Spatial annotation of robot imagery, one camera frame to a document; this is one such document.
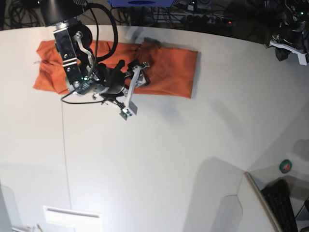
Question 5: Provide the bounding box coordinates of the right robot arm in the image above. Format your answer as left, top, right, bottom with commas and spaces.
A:
38, 0, 150, 106

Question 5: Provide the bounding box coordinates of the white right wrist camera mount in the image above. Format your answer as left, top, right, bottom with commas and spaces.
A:
91, 62, 151, 121

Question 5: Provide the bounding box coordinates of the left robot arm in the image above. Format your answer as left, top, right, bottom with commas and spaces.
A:
268, 0, 309, 66

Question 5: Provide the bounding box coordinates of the black keyboard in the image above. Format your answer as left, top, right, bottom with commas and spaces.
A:
261, 179, 298, 232

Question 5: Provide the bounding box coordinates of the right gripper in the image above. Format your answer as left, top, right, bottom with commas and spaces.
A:
90, 60, 150, 101

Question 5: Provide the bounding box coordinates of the white paper sheet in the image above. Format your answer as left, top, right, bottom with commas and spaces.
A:
43, 205, 103, 232

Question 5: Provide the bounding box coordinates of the green tape roll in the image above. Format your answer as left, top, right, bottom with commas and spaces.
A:
279, 159, 292, 174

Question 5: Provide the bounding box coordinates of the orange t-shirt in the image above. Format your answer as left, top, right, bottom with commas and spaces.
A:
33, 40, 197, 98

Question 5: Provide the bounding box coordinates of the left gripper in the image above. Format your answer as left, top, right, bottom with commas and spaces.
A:
271, 27, 309, 61

